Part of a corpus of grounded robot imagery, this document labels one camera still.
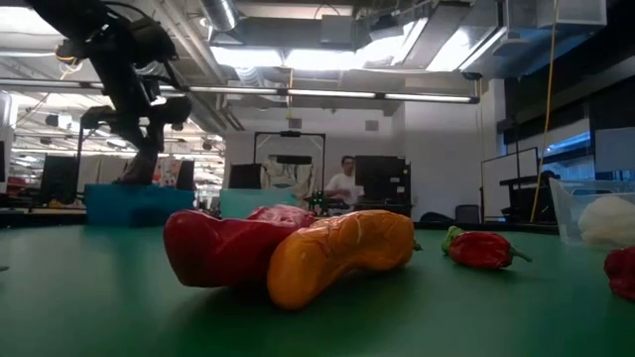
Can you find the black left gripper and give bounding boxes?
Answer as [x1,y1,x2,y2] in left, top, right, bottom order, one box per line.
[80,93,193,161]

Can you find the long purple eggplant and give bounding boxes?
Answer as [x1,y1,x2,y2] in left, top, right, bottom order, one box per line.
[120,147,157,185]

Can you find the long red pepper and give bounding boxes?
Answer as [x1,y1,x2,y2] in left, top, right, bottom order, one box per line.
[163,203,318,289]

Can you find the long orange pepper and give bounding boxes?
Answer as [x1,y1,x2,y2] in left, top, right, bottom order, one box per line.
[266,209,425,312]

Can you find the small red pepper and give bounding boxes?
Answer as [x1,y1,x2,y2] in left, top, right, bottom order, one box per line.
[603,246,635,302]
[448,231,534,271]

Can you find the white garlic head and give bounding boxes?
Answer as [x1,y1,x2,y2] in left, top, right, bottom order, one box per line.
[577,195,635,248]

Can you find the blue plastic bin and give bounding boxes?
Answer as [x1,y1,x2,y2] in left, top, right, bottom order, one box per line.
[83,183,195,228]

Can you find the teal plastic bin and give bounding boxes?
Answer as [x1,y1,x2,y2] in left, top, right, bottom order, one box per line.
[219,187,299,219]

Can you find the white plastic cover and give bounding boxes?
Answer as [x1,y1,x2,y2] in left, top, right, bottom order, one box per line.
[260,156,317,199]

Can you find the long ceiling light strip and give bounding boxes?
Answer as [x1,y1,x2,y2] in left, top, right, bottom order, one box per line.
[0,77,480,104]

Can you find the large black monitor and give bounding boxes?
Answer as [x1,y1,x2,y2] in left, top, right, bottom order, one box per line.
[354,155,412,202]

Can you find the black office chair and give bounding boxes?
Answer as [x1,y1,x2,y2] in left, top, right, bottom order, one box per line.
[454,203,481,224]

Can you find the green table mat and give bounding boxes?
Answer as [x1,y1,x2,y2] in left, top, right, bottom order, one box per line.
[0,225,635,357]

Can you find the clear plastic bin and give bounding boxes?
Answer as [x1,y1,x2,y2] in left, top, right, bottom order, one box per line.
[548,178,635,248]

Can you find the colourful wall poster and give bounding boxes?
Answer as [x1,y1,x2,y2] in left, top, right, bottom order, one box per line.
[153,157,183,189]

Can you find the black gantry frame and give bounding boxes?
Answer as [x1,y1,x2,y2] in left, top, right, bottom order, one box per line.
[76,122,159,185]
[253,130,327,192]

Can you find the yellow cable reel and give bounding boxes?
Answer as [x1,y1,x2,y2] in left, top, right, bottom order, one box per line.
[54,39,91,65]

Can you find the round silver ceiling duct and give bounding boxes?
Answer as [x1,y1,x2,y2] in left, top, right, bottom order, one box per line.
[200,0,240,32]

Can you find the yellow hanging cable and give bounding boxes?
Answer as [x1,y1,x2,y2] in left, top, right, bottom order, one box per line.
[529,0,560,223]

